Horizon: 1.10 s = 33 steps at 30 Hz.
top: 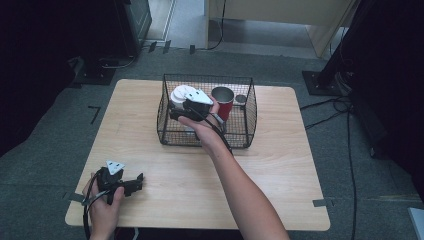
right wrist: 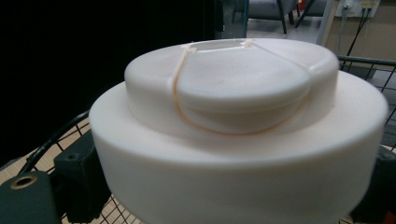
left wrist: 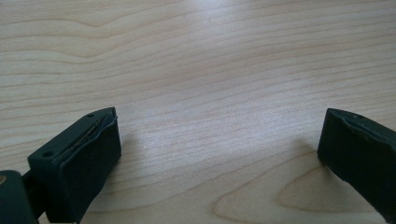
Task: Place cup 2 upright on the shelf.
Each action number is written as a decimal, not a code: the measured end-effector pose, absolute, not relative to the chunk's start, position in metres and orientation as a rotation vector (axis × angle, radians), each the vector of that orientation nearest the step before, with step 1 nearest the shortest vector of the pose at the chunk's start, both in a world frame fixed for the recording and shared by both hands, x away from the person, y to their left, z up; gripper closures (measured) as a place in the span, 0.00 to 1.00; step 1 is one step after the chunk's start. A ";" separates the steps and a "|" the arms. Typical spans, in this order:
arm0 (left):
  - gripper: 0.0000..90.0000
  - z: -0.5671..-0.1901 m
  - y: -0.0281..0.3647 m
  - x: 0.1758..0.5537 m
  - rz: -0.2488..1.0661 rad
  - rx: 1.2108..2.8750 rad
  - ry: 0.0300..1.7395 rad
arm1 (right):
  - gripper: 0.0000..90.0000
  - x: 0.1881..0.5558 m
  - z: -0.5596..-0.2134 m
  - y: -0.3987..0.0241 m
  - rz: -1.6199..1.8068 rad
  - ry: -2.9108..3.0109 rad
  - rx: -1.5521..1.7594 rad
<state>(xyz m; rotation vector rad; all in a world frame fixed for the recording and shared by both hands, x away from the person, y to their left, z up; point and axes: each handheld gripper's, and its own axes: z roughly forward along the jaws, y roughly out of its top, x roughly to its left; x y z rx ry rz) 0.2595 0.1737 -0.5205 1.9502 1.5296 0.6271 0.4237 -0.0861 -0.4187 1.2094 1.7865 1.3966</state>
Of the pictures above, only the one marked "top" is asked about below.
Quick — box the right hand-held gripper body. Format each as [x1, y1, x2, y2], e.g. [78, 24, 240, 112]
[181, 89, 215, 122]

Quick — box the black stand base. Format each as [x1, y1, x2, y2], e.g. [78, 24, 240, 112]
[68, 55, 117, 87]
[301, 69, 351, 98]

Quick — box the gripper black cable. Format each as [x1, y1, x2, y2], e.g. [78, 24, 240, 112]
[191, 107, 234, 156]
[82, 167, 111, 240]

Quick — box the beige wooden furniture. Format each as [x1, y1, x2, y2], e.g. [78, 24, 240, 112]
[203, 0, 363, 59]

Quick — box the person's left hand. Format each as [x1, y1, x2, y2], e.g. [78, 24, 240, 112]
[82, 172, 126, 240]

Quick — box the black floor cable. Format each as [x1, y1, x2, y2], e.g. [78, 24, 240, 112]
[299, 94, 359, 240]

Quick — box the grey tape strip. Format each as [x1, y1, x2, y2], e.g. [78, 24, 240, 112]
[62, 191, 86, 204]
[311, 198, 335, 208]

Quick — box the black wire basket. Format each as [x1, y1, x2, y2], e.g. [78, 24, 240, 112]
[156, 73, 258, 150]

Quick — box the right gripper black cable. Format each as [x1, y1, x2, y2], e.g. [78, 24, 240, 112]
[191, 107, 234, 156]

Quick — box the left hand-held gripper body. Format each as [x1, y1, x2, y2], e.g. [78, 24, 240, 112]
[95, 160, 127, 206]

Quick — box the person's right hand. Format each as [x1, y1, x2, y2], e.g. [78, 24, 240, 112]
[177, 95, 228, 155]

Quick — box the thin black hanging cable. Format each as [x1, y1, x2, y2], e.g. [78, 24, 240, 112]
[194, 0, 228, 52]

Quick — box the black cabinet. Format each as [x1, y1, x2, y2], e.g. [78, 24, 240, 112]
[84, 0, 153, 59]

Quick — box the white flat object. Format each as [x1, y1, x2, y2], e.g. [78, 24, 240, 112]
[407, 206, 424, 240]

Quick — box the red cup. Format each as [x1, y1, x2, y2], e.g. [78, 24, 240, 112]
[210, 85, 236, 123]

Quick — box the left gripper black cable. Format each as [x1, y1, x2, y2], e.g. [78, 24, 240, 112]
[82, 167, 111, 240]

